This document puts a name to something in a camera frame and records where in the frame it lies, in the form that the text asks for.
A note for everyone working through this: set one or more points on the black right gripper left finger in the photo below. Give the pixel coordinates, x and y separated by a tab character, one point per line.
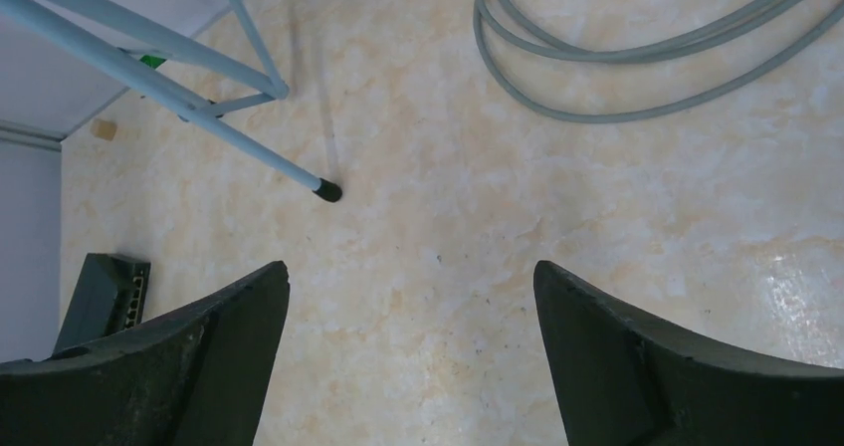
197	375

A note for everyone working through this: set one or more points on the small wooden cube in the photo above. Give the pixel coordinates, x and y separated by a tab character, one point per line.
103	129

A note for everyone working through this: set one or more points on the light blue tripod stand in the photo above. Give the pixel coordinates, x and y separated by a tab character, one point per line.
128	67

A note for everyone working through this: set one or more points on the black network switch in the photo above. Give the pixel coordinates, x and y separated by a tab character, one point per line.
108	298

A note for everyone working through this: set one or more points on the small green block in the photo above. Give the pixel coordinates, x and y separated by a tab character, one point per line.
152	61

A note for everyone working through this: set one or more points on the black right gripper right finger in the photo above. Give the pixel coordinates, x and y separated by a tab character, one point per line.
623	376

